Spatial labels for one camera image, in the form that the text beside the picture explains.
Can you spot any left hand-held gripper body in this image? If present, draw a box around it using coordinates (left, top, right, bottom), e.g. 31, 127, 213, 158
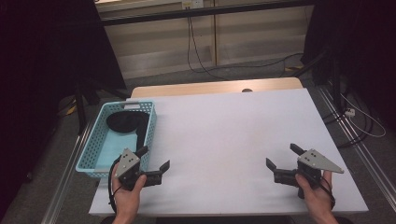
114, 147, 163, 191

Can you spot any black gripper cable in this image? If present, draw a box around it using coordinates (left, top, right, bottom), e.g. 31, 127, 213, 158
318, 183, 337, 210
107, 157, 123, 215

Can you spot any aluminium floor rail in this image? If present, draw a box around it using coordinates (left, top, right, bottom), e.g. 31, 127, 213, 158
40, 119, 94, 224
316, 85, 396, 203

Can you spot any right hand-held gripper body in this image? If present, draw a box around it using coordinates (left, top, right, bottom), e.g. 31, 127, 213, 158
273, 148, 346, 200

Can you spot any black horizontal bar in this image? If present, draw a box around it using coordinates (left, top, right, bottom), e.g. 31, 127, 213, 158
99, 0, 316, 27

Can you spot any black hanging wall cable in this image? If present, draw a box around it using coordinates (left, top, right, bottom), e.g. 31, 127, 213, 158
186, 16, 219, 78

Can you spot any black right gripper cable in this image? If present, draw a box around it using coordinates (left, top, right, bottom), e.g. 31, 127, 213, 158
318, 183, 337, 210

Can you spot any white wall socket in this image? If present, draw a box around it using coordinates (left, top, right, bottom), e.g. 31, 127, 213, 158
181, 0, 205, 9

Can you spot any black stand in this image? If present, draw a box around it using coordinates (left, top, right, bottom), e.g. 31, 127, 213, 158
60, 77, 129, 135
290, 49, 347, 116

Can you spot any white cable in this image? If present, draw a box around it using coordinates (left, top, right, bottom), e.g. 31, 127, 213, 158
339, 92, 387, 139

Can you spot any teal plastic basket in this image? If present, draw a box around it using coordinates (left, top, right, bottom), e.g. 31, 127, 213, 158
75, 100, 158, 179

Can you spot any person's left hand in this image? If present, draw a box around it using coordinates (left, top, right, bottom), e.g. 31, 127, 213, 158
111, 163, 148, 217

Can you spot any white table cover sheet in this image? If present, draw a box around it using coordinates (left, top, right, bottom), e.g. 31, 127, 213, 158
88, 88, 370, 217

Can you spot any black curtain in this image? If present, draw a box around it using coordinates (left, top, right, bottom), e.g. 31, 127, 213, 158
300, 0, 396, 133
0, 0, 127, 216

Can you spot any wooden table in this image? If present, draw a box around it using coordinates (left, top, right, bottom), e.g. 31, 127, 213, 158
130, 77, 304, 99

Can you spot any dark cloth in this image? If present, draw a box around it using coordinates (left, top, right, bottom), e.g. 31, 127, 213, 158
106, 110, 150, 150

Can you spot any person's right hand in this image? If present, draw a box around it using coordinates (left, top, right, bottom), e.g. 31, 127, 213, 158
294, 170, 336, 217

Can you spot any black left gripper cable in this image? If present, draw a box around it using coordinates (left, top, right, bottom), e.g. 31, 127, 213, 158
107, 157, 123, 215

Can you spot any black coiled floor cable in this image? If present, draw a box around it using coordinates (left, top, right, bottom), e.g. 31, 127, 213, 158
321, 105, 375, 149

